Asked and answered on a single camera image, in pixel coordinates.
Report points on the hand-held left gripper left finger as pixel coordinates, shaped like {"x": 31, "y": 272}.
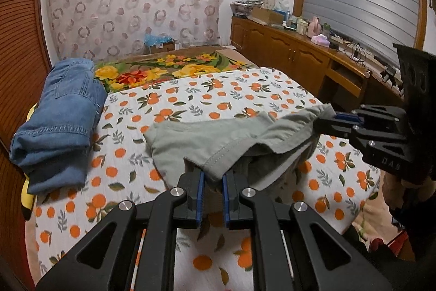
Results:
{"x": 201, "y": 197}

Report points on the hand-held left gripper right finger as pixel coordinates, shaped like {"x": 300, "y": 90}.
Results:
{"x": 226, "y": 200}

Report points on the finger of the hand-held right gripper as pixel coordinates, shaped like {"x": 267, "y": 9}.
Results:
{"x": 347, "y": 115}
{"x": 337, "y": 127}

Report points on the grey pants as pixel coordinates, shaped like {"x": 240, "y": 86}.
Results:
{"x": 211, "y": 141}

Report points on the person's right forearm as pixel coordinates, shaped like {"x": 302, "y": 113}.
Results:
{"x": 408, "y": 212}

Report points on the person's right hand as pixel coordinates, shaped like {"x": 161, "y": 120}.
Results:
{"x": 417, "y": 183}

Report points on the pink tissue pack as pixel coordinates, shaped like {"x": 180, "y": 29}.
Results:
{"x": 320, "y": 40}

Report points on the green cap bottle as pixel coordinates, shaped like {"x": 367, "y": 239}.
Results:
{"x": 326, "y": 29}

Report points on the wooden cabinet desk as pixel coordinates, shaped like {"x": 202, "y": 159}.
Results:
{"x": 289, "y": 45}

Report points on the white jar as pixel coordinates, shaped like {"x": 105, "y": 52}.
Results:
{"x": 301, "y": 26}

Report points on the orange print bedsheet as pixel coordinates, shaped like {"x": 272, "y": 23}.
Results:
{"x": 218, "y": 96}

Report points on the open cardboard box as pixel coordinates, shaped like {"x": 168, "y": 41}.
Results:
{"x": 267, "y": 15}

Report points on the floral blanket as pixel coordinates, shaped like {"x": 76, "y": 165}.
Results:
{"x": 143, "y": 76}

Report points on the basket of clutter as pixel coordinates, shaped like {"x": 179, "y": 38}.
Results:
{"x": 245, "y": 7}

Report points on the small cardboard box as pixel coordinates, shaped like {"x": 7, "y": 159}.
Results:
{"x": 161, "y": 47}

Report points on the blue plastic bag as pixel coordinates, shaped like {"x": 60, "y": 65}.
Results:
{"x": 156, "y": 38}

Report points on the folded blue jeans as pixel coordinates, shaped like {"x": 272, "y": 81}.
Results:
{"x": 58, "y": 113}

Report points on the yellow cushion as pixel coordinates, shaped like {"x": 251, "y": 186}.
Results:
{"x": 27, "y": 205}

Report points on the wooden slatted wardrobe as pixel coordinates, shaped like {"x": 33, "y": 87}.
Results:
{"x": 20, "y": 38}

